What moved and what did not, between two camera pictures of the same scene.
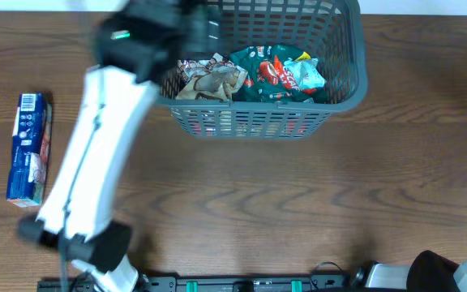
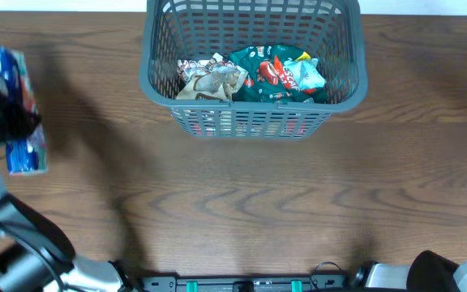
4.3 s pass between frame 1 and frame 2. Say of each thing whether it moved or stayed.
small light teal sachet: stayed
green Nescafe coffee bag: stayed
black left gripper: moved
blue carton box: moved
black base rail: stayed
